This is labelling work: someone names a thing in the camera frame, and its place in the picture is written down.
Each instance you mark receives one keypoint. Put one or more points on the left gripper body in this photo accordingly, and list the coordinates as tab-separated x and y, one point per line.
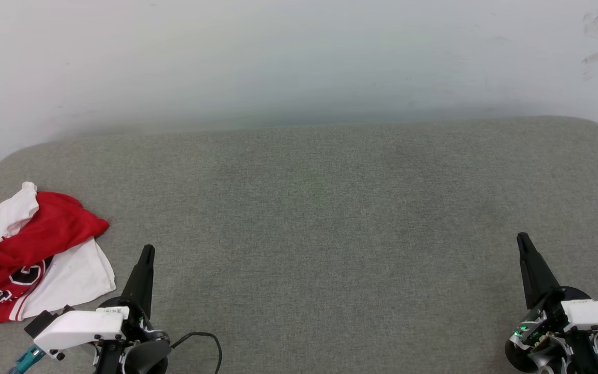
86	327

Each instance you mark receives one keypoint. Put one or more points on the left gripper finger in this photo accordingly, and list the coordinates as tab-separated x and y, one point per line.
151	285
138	285

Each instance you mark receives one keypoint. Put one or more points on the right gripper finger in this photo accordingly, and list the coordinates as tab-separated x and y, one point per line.
538	280
520	259

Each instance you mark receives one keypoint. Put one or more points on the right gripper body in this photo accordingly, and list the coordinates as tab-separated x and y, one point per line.
589	317

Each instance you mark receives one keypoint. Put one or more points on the red and white jersey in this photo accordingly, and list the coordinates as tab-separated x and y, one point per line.
44	228

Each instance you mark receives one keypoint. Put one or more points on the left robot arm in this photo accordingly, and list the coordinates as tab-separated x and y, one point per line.
108	361

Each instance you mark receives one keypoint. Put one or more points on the grey fabric sofa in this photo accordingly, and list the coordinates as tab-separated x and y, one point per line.
304	234

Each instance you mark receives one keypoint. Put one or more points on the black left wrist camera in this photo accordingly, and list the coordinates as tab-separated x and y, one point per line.
41	323

